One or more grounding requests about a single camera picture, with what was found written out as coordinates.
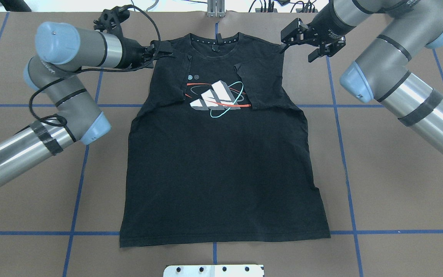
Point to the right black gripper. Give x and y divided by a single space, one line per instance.
328 27

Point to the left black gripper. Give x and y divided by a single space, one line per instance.
132 54

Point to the black t-shirt with logo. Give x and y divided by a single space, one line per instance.
219 152

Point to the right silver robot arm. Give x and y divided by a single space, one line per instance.
380 72

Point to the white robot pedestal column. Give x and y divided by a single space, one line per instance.
222 270

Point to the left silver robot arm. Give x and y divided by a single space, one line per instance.
63 110

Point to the aluminium frame post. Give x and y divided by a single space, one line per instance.
216 8

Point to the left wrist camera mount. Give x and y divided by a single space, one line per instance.
110 21

